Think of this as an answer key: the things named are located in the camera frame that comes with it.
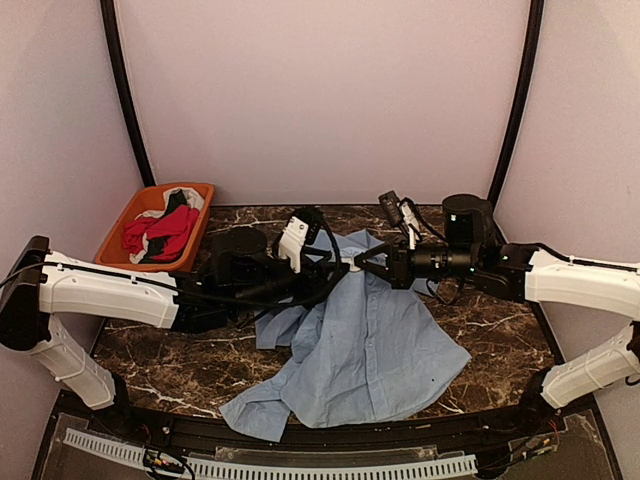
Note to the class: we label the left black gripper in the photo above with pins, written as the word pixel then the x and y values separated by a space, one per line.
pixel 315 283

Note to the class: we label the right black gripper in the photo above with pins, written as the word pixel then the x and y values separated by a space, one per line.
pixel 398 267

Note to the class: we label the light blue shirt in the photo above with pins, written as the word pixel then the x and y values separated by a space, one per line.
pixel 369 353

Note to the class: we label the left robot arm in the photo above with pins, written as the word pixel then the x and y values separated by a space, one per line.
pixel 44 284

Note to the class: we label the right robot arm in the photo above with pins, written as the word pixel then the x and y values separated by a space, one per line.
pixel 534 273

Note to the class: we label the red cloth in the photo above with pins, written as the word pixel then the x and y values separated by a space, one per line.
pixel 159 240

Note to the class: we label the white cloth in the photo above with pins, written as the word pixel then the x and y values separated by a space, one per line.
pixel 196 200

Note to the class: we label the dark green cloth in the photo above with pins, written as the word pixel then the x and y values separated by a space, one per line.
pixel 175 200

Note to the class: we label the orange plastic basket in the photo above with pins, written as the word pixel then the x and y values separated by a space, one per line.
pixel 149 202

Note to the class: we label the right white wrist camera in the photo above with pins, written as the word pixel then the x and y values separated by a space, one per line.
pixel 400 215

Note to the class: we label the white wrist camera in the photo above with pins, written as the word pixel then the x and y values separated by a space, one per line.
pixel 400 215
pixel 292 241

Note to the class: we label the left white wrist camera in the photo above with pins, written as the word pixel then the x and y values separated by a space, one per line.
pixel 292 241

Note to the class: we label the black right frame pole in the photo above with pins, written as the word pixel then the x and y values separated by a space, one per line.
pixel 528 58

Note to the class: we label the black frame pole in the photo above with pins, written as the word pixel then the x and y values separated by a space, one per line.
pixel 528 58
pixel 119 71

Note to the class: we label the black left frame pole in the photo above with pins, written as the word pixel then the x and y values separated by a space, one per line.
pixel 119 71

